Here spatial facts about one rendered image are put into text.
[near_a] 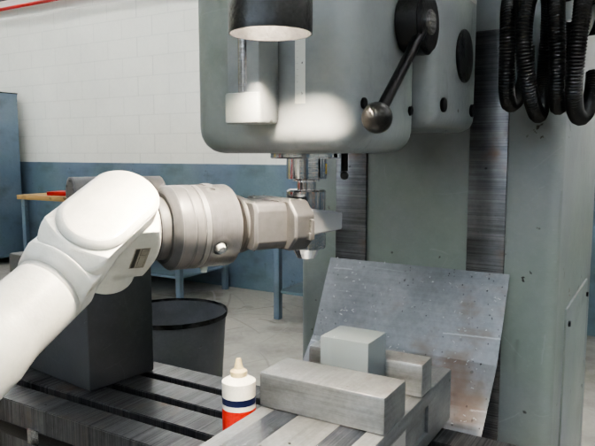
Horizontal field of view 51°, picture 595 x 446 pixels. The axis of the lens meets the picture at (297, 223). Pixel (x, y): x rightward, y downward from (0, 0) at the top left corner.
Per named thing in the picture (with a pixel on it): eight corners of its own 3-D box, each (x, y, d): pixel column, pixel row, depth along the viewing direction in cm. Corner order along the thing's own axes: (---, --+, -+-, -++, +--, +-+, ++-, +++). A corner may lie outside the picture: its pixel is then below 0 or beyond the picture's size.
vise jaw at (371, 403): (384, 436, 62) (384, 398, 62) (258, 406, 70) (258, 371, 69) (405, 415, 67) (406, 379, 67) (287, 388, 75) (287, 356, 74)
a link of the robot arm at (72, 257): (173, 192, 60) (87, 273, 50) (151, 251, 66) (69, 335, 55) (118, 157, 60) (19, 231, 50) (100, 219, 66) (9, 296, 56)
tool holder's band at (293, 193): (328, 196, 76) (328, 188, 76) (322, 199, 71) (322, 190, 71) (290, 196, 77) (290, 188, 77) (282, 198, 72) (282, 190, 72)
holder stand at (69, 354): (89, 392, 92) (84, 258, 89) (12, 362, 105) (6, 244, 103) (154, 370, 101) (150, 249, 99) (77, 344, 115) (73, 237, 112)
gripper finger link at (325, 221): (337, 233, 74) (294, 236, 71) (338, 206, 74) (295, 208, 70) (346, 234, 73) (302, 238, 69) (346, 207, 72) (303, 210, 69)
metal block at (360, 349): (367, 396, 69) (367, 343, 69) (320, 386, 72) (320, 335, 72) (385, 380, 74) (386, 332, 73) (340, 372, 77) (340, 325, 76)
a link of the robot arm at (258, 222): (316, 183, 67) (215, 186, 60) (315, 272, 68) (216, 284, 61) (256, 179, 77) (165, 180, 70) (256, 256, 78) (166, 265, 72)
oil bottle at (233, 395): (243, 457, 72) (242, 365, 71) (215, 448, 75) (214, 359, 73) (262, 442, 76) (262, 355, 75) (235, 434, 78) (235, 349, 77)
